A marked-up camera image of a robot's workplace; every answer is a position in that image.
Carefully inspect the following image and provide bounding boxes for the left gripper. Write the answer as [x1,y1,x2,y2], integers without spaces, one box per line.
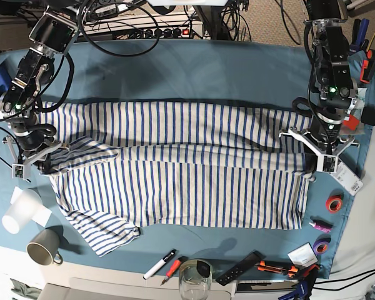
[279,127,359,173]

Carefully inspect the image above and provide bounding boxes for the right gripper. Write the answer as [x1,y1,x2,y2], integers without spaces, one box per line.
[2,136,69,178]

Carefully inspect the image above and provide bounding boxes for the blue white striped T-shirt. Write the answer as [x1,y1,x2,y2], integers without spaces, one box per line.
[38,101,311,256]

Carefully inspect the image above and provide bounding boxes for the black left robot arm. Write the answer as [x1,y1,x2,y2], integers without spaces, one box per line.
[279,1,358,174]

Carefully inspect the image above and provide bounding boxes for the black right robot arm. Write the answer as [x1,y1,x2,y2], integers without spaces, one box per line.
[0,4,79,181]

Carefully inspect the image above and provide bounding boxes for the white labelled package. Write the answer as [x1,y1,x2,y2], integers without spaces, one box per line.
[331,161,363,196]

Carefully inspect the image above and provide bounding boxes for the white plastic cup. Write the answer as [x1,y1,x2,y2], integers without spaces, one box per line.
[2,186,43,234]

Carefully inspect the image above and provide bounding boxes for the metal hex key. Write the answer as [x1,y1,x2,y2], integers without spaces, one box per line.
[0,156,32,183]

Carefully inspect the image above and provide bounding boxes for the orange tape roll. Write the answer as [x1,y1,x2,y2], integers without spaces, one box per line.
[326,194,343,213]

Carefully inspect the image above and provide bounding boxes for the red cube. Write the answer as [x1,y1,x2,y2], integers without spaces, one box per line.
[343,114,360,131]

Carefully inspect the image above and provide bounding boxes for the purple glue bottle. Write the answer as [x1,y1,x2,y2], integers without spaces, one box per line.
[309,220,333,233]

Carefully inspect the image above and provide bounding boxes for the crumpled printed paper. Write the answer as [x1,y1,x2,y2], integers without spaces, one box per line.
[340,87,368,135]

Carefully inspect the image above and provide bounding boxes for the black square box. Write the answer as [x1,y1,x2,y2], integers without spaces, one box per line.
[361,106,375,126]

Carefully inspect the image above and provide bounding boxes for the grey ceramic mug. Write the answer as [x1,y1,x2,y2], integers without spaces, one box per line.
[26,229,63,266]

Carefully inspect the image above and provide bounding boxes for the purple tape roll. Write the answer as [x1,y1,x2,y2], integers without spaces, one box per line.
[312,238,330,255]

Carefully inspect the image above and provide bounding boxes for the white small box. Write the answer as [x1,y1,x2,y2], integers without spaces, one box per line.
[287,242,318,268]

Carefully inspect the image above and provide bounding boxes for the orange black clamp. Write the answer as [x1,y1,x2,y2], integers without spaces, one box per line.
[360,49,375,84]

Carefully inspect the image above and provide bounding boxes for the orange utility knife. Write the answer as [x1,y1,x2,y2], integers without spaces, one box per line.
[255,261,299,278]

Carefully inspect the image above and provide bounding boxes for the black remote control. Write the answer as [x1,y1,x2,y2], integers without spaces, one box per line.
[215,251,265,286]

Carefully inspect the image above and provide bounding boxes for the blue spring clamp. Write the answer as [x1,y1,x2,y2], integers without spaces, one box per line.
[349,18,369,56]

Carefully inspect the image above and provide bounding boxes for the grey green cloth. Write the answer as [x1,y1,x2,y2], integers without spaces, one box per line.
[11,279,42,300]

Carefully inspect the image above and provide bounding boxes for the blue black clamp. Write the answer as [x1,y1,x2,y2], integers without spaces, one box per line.
[278,264,320,300]

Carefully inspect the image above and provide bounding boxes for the white marker pen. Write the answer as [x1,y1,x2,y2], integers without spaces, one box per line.
[143,249,177,280]

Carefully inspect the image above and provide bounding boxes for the teal table cloth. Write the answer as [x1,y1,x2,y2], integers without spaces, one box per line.
[0,39,375,280]

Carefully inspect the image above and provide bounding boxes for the clear wine glass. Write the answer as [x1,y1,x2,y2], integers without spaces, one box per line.
[179,259,213,300]

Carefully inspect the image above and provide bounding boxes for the white power strip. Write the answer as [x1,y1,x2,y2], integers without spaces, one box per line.
[84,13,208,41]

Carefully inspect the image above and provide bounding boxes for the red handled screwdriver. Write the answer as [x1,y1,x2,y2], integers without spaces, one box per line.
[161,256,188,285]

